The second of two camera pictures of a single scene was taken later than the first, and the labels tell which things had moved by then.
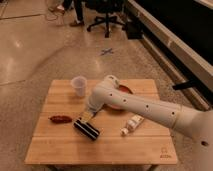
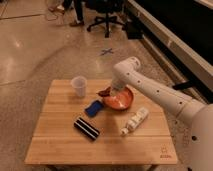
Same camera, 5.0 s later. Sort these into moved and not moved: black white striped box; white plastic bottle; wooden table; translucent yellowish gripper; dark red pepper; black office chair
Moved: dark red pepper; translucent yellowish gripper
Not moved: black white striped box; wooden table; black office chair; white plastic bottle
